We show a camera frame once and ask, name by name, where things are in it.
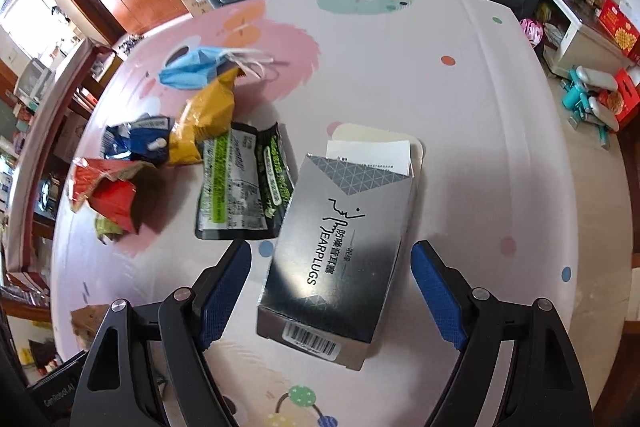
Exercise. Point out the yellow snack packet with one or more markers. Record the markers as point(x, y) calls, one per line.
point(205, 117)

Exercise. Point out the green black snack packet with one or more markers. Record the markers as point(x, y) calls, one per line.
point(235, 187)

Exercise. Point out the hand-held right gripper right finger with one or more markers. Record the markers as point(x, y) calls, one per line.
point(437, 297)

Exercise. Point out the white paper leaflet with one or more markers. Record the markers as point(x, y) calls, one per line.
point(370, 154)

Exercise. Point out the white low cabinet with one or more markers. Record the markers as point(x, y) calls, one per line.
point(580, 42)

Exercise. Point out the blue face mask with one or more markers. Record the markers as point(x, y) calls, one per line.
point(187, 69)

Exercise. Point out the teal toy stepper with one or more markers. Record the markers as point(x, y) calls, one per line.
point(582, 99)

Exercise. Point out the red torn packet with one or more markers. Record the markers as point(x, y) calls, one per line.
point(112, 202)

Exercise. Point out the wooden dining table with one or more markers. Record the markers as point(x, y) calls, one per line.
point(60, 79)

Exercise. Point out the white microwave oven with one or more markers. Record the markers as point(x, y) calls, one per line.
point(32, 79)

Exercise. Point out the red gift box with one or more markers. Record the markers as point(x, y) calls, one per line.
point(620, 27)
point(625, 97)

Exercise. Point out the silver black cardboard box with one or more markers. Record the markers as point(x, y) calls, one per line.
point(340, 252)

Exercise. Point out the brown paper bag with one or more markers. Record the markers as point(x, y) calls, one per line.
point(87, 322)

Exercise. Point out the table with cartoon tablecloth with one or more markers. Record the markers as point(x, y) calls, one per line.
point(400, 72)

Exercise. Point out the pink backpack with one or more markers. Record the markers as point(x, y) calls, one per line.
point(531, 32)

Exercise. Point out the blue white snack packet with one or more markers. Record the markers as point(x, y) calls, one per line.
point(135, 139)

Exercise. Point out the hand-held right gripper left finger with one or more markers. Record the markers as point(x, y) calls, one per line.
point(225, 297)

